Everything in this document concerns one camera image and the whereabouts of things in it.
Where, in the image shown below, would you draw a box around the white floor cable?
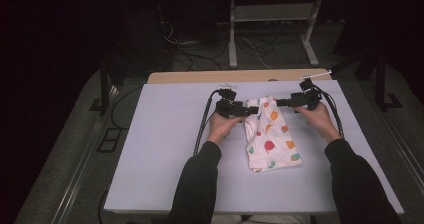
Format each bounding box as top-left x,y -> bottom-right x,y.
238,36 -> 272,70

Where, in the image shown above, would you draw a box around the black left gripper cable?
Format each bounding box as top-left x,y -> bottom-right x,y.
193,89 -> 222,157

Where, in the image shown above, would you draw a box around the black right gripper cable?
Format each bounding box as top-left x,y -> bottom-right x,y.
313,83 -> 345,140

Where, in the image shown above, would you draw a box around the black floor cable bundle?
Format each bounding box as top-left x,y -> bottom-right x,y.
171,40 -> 232,72

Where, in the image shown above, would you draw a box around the person's right hand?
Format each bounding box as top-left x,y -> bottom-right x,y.
294,101 -> 342,145

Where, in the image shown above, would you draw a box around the white metal stand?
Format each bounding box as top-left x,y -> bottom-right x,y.
228,0 -> 326,69

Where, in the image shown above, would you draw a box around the white pen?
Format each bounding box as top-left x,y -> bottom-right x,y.
298,69 -> 333,81

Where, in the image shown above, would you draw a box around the person's left hand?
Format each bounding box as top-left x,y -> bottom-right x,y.
206,111 -> 248,146

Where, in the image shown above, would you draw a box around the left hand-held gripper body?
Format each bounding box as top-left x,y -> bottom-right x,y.
214,87 -> 249,119

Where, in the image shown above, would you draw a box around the black metal stand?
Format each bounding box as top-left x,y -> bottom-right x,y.
88,58 -> 122,116
333,47 -> 405,112

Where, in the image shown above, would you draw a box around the white fruit print pants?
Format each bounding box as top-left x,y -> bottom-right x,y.
244,95 -> 304,173

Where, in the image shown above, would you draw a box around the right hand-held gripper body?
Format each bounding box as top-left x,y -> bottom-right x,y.
289,77 -> 324,112

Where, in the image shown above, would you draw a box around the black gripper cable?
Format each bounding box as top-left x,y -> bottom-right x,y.
313,83 -> 345,140
193,89 -> 222,157

